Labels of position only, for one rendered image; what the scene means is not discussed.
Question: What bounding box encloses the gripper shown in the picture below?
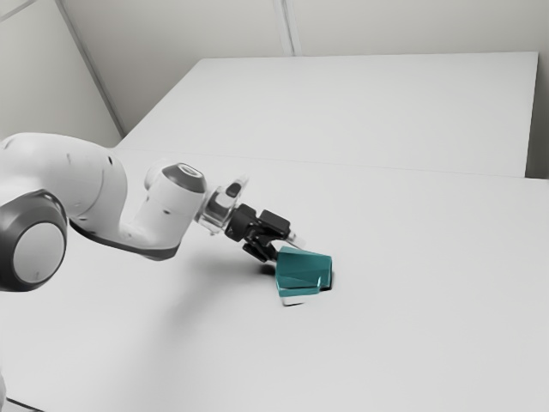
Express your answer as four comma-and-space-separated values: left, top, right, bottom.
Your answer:
224, 203, 305, 264

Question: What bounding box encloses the teal faceted mug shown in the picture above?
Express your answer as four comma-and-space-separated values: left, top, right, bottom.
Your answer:
274, 245, 334, 307

